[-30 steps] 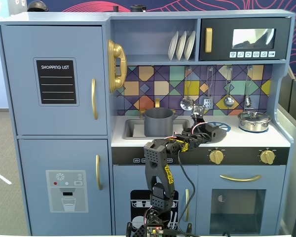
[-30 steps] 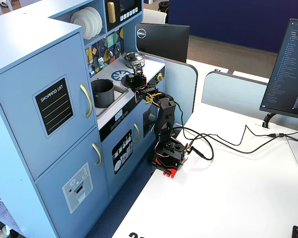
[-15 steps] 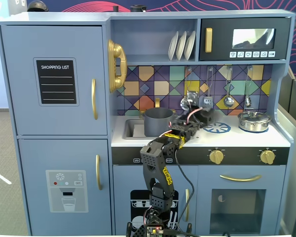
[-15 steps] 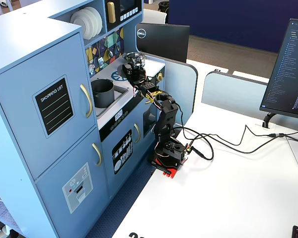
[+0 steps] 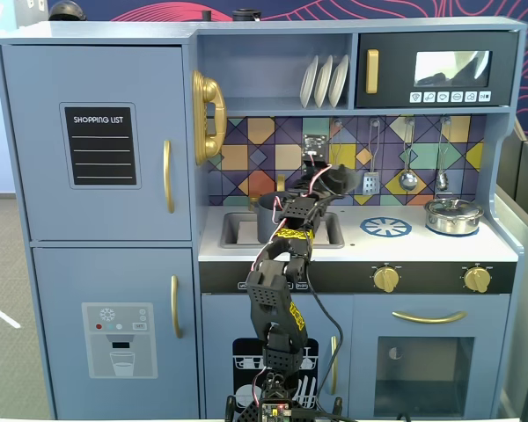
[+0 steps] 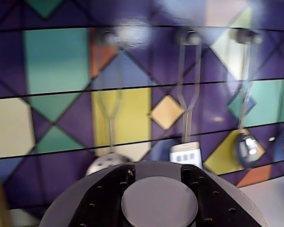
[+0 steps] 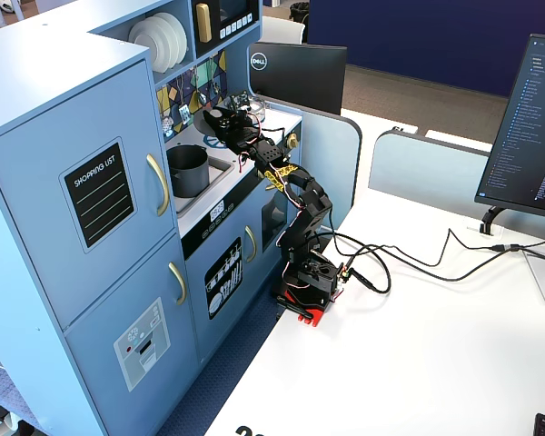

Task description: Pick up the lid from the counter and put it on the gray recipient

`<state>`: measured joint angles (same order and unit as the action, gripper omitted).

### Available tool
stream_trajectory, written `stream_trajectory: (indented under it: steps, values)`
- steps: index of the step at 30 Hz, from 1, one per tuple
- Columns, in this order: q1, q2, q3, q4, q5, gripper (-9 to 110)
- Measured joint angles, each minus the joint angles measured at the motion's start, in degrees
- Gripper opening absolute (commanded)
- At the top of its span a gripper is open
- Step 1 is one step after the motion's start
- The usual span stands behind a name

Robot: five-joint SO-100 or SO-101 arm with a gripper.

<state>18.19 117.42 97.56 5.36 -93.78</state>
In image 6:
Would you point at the grey slotted spoon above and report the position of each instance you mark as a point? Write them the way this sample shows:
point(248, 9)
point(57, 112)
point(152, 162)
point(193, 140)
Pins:
point(111, 127)

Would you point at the grey ladle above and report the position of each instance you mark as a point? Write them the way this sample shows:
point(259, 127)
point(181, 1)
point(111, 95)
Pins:
point(247, 146)

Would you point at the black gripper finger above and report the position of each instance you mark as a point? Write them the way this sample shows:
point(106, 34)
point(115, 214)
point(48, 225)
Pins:
point(104, 201)
point(210, 203)

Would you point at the grey slotted spatula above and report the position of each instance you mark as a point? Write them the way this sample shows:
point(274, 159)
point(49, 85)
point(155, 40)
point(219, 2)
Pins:
point(187, 132)

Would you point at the colourful geometric backsplash panel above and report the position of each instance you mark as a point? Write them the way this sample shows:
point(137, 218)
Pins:
point(54, 71)

